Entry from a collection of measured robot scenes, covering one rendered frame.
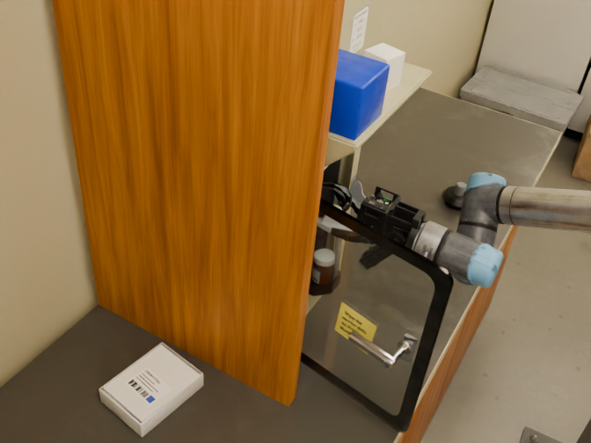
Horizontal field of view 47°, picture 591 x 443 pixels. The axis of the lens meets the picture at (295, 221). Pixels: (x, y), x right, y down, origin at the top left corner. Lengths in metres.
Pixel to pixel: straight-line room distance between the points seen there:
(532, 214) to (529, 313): 1.81
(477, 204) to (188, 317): 0.61
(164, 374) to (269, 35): 0.72
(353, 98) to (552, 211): 0.48
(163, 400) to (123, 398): 0.07
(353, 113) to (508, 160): 1.24
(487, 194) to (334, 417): 0.52
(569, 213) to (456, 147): 0.95
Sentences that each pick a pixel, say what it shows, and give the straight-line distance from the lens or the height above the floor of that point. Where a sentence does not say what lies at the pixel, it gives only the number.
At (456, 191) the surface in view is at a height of 0.99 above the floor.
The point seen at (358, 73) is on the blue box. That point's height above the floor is 1.60.
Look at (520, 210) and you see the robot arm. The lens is 1.33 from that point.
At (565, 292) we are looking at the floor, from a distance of 3.28.
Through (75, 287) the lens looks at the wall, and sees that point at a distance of 1.53.
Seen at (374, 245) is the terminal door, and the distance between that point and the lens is 1.07.
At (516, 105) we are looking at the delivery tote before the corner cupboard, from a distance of 3.94.
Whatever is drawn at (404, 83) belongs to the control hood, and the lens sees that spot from 1.22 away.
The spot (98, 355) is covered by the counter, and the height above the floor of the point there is 0.94.
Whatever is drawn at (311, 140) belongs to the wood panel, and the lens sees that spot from 0.95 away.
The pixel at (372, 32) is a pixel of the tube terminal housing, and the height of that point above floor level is 1.56.
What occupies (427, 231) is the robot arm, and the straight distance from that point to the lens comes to 1.26.
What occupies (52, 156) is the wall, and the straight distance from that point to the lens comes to 1.32.
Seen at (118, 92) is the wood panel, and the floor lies 1.50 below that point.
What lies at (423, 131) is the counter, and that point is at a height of 0.94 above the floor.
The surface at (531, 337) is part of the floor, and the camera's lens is 3.01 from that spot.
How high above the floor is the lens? 2.05
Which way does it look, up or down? 39 degrees down
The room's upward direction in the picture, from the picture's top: 6 degrees clockwise
